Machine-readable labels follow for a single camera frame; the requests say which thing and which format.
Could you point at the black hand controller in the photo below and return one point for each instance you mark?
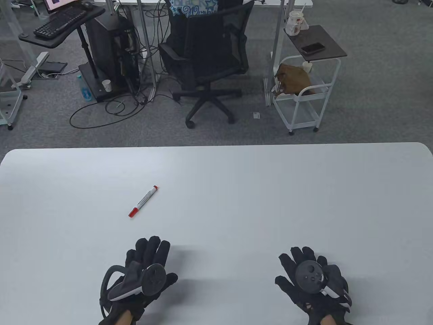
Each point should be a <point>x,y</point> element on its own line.
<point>309,276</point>
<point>154,279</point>

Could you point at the black keyboard stand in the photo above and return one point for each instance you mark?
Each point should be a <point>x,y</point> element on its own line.
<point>50,41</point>

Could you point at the dark brown cart board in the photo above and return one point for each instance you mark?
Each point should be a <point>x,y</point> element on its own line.
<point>321,37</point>

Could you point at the black smartphone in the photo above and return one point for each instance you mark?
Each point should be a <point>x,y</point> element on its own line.
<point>313,48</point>

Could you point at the person's right forearm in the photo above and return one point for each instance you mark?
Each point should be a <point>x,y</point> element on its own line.
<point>327,320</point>

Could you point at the white rolling cart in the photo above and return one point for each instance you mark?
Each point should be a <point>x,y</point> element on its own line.
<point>297,111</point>

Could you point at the white marker with red tip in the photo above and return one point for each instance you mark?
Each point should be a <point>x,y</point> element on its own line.
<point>146,197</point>

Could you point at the black mesh office chair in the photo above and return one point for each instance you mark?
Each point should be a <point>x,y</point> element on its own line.
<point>203,44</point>

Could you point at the blue water bottle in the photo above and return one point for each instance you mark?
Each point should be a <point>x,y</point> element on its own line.
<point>85,89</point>

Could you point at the brown bag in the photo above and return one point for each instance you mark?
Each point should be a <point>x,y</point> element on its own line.
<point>294,79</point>

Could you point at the blue star patterned cloth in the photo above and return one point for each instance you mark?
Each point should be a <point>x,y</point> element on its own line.
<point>189,7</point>

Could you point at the person's left forearm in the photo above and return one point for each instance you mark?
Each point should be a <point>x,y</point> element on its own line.
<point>124,318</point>

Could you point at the laptop screen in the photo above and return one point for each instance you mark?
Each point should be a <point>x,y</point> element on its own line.
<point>57,4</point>

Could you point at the black keyboard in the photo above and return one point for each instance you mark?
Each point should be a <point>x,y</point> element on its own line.
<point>61,22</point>

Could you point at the white paper cup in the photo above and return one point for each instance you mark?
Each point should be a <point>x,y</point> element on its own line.
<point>107,86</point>

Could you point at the white frame on wheels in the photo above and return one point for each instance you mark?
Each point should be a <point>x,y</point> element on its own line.
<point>13,101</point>

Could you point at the black right hand controller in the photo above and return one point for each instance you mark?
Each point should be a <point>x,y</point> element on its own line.
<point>309,276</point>

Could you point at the black computer tower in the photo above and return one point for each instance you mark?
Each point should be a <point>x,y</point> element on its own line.
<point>105,50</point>

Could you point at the person's right hand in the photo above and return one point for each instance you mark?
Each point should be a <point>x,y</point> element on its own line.
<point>291,287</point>

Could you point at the patterned cup with straw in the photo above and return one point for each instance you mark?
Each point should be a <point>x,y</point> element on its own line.
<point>295,23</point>

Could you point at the person's left hand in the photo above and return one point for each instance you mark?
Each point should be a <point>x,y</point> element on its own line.
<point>149,250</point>

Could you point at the black computer mouse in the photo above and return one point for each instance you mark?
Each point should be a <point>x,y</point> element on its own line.
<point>88,4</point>

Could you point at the black left hand controller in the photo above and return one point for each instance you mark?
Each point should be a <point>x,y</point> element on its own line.
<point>154,279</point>

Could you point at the small white cup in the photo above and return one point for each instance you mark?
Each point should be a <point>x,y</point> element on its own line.
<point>307,67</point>

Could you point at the white desk leg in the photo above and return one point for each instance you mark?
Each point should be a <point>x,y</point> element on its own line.
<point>277,40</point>
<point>149,50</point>

